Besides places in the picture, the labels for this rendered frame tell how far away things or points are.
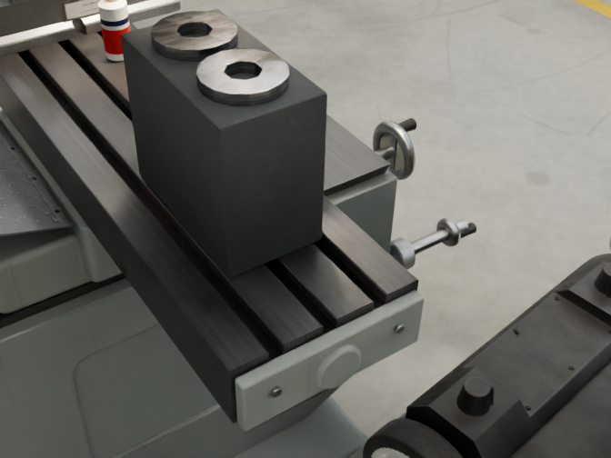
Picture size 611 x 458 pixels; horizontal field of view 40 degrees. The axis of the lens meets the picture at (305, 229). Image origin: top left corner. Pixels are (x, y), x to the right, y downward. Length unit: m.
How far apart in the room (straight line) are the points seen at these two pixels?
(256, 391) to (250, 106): 0.27
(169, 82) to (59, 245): 0.36
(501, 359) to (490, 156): 1.54
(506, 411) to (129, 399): 0.58
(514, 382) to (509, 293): 1.02
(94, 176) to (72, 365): 0.33
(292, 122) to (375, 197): 0.60
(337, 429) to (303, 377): 0.85
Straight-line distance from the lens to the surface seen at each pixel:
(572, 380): 1.31
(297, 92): 0.81
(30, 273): 1.13
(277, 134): 0.79
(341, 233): 0.93
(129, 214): 0.97
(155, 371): 1.36
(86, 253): 1.12
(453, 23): 3.59
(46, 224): 1.08
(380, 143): 1.62
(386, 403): 1.97
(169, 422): 1.47
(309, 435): 1.66
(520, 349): 1.32
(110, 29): 1.25
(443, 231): 1.59
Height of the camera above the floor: 1.54
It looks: 40 degrees down
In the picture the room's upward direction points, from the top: 1 degrees clockwise
